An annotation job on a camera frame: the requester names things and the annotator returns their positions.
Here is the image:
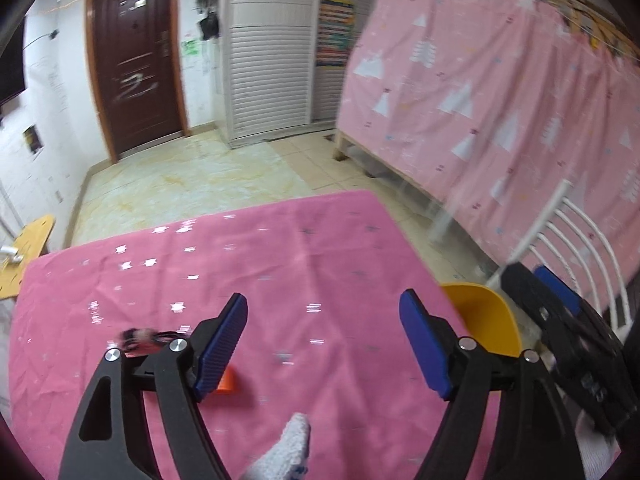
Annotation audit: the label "orange carton box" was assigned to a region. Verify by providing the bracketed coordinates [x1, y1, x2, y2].
[215, 365, 238, 395]

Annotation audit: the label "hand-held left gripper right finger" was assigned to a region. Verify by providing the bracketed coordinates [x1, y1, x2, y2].
[399, 289, 591, 480]

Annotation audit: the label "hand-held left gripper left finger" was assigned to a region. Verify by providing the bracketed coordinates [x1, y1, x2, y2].
[59, 292, 249, 480]

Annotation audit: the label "white metal chair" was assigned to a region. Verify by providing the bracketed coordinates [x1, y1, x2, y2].
[487, 178, 640, 331]

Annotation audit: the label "white louvred wardrobe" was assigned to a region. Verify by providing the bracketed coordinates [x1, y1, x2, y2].
[220, 0, 386, 148]

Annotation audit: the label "pink star tablecloth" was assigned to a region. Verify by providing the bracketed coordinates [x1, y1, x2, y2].
[9, 190, 506, 480]

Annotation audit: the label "colourful wall chart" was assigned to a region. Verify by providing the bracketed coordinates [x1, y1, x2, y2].
[315, 0, 355, 68]

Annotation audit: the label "pink printed bed curtain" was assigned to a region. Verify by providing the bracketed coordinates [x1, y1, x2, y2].
[335, 0, 640, 311]

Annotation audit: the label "yellow bin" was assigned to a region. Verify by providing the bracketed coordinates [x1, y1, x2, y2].
[440, 282, 523, 358]

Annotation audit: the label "yellow wooden stool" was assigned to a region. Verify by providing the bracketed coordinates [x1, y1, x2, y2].
[0, 214, 56, 301]

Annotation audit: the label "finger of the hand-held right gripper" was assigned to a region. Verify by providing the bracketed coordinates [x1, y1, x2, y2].
[534, 266, 583, 313]
[500, 262, 551, 326]

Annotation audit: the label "dark brown door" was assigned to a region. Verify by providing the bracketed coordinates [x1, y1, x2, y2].
[85, 0, 191, 163]

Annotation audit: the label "hanging black bags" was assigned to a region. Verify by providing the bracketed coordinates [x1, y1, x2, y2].
[195, 0, 222, 40]

